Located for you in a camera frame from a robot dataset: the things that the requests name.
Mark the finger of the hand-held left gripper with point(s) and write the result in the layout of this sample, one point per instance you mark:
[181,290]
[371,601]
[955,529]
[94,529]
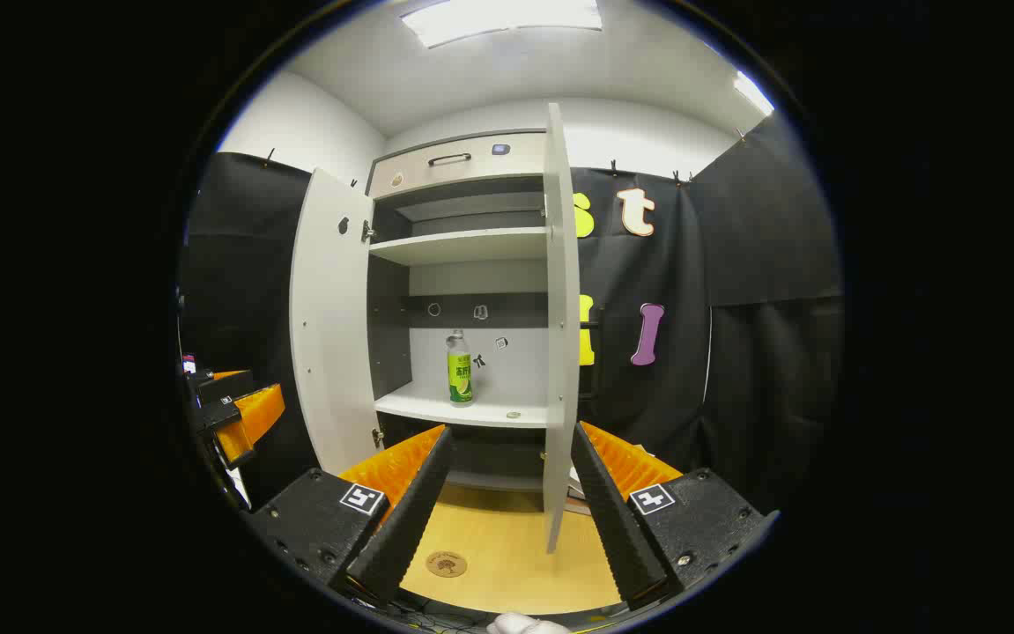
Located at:
[220,387]
[251,418]

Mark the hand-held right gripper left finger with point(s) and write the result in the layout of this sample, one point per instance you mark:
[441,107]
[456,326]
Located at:
[410,519]

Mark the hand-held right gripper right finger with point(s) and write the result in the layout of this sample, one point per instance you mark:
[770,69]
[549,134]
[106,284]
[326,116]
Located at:
[617,519]

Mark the round brown coaster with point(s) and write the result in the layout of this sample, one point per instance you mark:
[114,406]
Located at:
[447,564]

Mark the grey cabinet door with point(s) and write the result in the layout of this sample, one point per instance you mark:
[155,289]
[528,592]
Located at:
[330,335]
[559,308]

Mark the grey cabinet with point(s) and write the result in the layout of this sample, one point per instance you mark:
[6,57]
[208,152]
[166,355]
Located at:
[436,407]

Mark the green label clear bottle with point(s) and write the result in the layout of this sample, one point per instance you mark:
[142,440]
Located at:
[460,374]

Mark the grey cabinet drawer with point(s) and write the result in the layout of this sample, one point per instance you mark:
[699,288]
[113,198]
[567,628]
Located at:
[506,163]

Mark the black backdrop cloth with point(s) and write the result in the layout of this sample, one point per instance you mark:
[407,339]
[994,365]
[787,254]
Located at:
[736,352]

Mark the narrow ceiling light panel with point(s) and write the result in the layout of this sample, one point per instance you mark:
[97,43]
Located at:
[753,92]

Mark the large ceiling light panel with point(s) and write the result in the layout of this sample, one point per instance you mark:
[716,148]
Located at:
[506,19]

